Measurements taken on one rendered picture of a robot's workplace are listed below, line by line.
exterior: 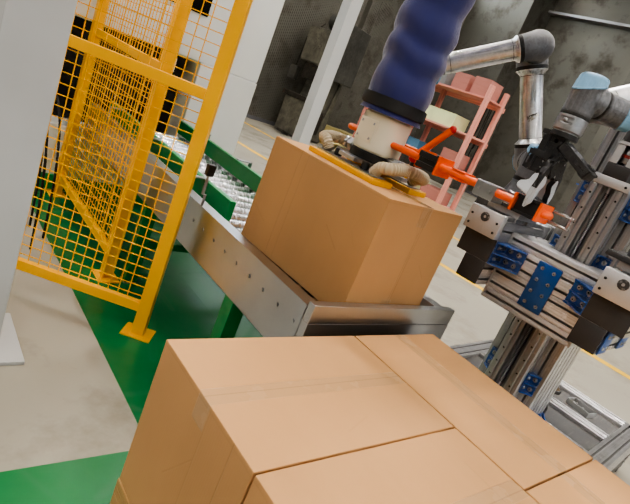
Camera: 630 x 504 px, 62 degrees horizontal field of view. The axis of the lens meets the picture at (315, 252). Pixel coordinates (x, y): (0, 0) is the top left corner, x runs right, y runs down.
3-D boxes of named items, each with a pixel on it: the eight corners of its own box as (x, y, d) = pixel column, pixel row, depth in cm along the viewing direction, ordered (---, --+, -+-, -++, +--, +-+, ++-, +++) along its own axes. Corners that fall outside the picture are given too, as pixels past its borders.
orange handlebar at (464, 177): (325, 119, 195) (329, 110, 194) (376, 138, 216) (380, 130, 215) (543, 222, 133) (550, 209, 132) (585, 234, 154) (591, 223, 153)
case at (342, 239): (240, 234, 200) (276, 135, 189) (315, 243, 227) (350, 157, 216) (338, 318, 160) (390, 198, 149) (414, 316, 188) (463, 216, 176)
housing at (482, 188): (470, 192, 149) (477, 177, 148) (482, 195, 154) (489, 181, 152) (490, 201, 144) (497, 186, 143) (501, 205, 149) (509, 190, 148)
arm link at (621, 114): (621, 103, 142) (589, 87, 139) (651, 106, 131) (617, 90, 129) (606, 130, 144) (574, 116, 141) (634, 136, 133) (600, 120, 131)
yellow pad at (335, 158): (307, 149, 184) (312, 136, 183) (327, 155, 191) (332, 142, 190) (371, 185, 161) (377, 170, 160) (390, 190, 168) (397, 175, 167)
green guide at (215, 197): (93, 109, 311) (97, 95, 308) (111, 114, 318) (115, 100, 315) (207, 218, 200) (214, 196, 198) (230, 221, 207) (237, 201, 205)
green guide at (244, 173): (176, 132, 346) (180, 119, 344) (190, 135, 353) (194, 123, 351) (310, 234, 236) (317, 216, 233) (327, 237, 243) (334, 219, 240)
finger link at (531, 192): (508, 199, 140) (529, 172, 140) (527, 208, 136) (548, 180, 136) (505, 194, 137) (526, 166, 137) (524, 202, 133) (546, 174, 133)
